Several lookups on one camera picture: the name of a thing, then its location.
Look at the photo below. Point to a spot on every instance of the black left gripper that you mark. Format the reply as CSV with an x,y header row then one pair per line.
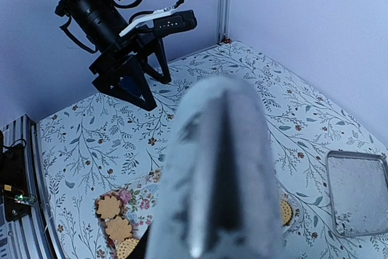
x,y
120,70

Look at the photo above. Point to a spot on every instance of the floral cookie tray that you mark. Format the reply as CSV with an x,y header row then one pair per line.
x,y
211,216

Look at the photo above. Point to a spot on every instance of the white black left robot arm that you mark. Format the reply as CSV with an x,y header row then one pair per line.
x,y
102,22

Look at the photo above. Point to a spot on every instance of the dotted tan sandwich cookie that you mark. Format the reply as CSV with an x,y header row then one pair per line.
x,y
126,247

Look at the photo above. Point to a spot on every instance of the silver metal tin lid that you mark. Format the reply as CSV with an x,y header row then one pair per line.
x,y
357,185

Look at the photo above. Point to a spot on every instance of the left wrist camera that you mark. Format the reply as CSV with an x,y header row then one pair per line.
x,y
162,22

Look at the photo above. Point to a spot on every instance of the aluminium front rail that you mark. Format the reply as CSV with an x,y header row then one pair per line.
x,y
27,227

